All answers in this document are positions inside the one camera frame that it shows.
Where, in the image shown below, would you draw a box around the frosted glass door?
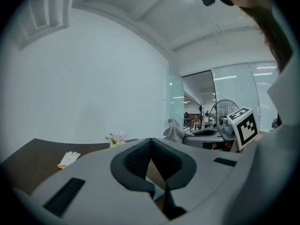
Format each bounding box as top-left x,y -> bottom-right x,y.
168,75 -> 185,135

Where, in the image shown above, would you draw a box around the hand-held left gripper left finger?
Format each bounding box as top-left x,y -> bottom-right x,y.
31,137 -> 169,225

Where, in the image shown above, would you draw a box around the white work glove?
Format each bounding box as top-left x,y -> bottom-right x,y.
57,151 -> 81,169

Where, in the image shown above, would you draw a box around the grey rag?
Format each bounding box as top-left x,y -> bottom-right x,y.
163,120 -> 195,145

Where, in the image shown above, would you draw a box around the person's white shirt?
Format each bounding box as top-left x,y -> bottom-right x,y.
225,6 -> 300,225

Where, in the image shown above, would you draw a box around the pink flowers in pot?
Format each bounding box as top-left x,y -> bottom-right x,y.
105,131 -> 128,148

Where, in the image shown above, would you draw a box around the black standing fan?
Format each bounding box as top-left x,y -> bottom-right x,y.
209,99 -> 240,128

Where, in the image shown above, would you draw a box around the dark coat rack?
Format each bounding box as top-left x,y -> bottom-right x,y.
198,102 -> 207,128

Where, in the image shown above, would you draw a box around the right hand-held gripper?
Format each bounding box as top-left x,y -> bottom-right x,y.
183,106 -> 260,151

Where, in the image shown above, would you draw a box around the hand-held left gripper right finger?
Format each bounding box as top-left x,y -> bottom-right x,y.
151,137 -> 241,221

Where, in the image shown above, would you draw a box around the grey-blue notebook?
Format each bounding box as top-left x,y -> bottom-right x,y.
153,185 -> 165,201

